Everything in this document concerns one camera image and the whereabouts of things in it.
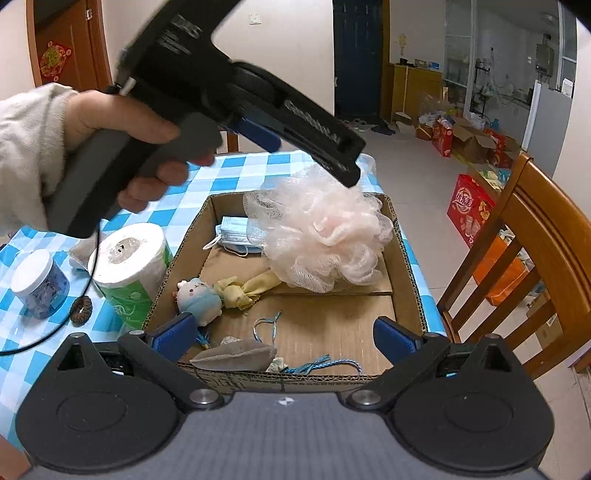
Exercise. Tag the pink mesh bath loofah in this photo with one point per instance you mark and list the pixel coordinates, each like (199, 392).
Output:
(323, 230)

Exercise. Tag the white wall switch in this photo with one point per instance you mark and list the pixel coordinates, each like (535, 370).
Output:
(254, 17)

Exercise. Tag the grey appliance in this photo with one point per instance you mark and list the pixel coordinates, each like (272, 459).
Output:
(549, 124)

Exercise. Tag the cardboard box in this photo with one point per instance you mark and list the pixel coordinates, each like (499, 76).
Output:
(473, 141)
(332, 323)

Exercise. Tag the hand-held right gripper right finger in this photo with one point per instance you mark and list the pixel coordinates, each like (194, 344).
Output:
(392, 338)

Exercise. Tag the brown hair scrunchie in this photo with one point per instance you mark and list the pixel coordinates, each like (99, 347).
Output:
(74, 314)

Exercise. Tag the dark slippers pair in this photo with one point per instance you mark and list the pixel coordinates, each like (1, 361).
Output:
(384, 130)

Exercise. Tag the person's left hand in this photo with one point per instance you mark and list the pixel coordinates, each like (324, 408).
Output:
(106, 115)

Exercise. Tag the person's left forearm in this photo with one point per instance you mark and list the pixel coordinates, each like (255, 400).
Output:
(27, 138)

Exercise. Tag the dark blue door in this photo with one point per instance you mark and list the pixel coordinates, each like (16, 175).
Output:
(358, 55)

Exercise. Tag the wooden chair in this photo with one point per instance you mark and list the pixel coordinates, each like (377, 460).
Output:
(545, 217)
(232, 143)

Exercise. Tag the open cardboard box on floor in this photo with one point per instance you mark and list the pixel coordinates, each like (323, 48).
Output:
(473, 141)

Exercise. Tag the blue plush toy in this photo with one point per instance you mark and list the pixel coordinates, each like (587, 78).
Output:
(198, 300)

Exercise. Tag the white slippers pair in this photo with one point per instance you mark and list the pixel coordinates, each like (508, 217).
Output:
(358, 125)

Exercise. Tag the wooden door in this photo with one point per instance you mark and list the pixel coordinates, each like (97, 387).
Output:
(69, 27)

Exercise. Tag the clear jar white lid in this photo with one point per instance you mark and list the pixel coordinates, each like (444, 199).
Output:
(32, 272)

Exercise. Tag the orange bag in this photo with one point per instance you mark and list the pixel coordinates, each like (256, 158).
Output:
(498, 272)

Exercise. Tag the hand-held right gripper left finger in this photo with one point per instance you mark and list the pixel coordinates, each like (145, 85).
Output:
(175, 337)

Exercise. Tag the yellow fabric toy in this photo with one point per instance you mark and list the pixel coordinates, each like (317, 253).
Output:
(240, 290)

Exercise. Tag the red door ornament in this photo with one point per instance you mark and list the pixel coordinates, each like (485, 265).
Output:
(55, 59)

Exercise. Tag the wall water heater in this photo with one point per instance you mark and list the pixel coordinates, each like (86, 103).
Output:
(545, 60)

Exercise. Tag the small red gift box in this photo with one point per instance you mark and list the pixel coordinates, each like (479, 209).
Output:
(442, 137)

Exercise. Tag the toilet paper roll green wrapper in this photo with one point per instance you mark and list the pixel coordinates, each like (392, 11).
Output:
(138, 277)

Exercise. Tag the wooden cabinet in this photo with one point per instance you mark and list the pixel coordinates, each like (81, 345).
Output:
(420, 92)

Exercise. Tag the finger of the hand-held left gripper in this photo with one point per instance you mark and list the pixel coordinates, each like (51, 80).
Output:
(353, 161)

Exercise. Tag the blue checkered tablecloth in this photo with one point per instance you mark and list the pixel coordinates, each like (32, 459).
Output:
(240, 175)

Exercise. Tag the patterned triangular sachet blue tassels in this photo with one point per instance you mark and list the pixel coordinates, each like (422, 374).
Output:
(318, 365)

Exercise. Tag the red printed gift box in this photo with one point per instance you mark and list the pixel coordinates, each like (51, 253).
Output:
(466, 207)

